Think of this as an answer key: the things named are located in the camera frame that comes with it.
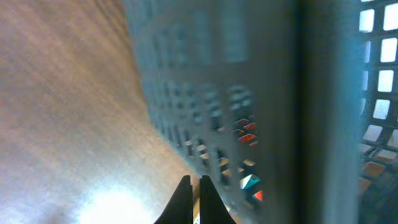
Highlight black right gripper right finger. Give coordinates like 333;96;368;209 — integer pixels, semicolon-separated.
200;175;236;224

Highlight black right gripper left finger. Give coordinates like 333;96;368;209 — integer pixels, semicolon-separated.
155;175;193;224

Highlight grey plastic basket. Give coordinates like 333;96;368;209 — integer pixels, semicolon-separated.
123;0;397;223

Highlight orange spaghetti packet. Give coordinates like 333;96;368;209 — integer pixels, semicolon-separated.
186;118;265;224

